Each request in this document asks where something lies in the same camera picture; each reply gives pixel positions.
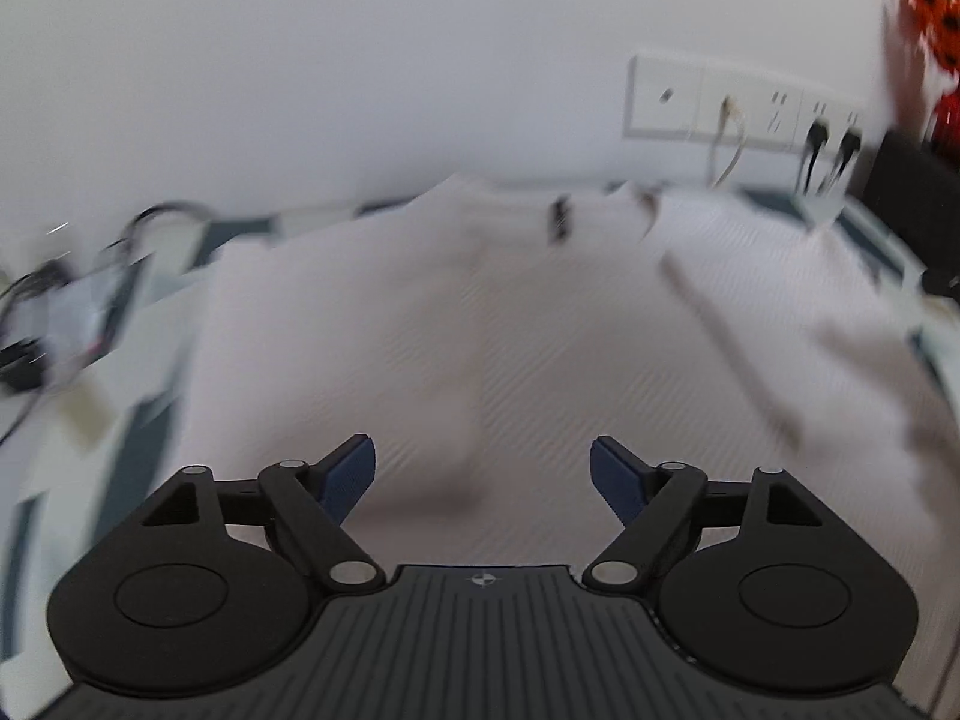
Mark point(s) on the white knit garment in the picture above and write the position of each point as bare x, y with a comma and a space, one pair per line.
570, 360

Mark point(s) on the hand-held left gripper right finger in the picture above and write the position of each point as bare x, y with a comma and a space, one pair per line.
619, 476

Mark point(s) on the geometric patterned bed sheet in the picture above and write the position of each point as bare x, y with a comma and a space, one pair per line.
150, 420

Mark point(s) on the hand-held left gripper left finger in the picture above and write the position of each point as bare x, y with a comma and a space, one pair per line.
346, 476

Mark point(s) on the black power plug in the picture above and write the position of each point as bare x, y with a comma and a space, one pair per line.
814, 139
847, 146

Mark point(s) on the red glass vase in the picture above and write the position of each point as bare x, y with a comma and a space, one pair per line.
949, 120

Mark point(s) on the orange artificial flowers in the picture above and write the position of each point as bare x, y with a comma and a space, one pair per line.
934, 4

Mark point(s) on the white wall socket panel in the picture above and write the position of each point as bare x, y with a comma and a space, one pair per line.
675, 101

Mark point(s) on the black bedside cabinet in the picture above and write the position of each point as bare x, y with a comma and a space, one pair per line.
911, 195

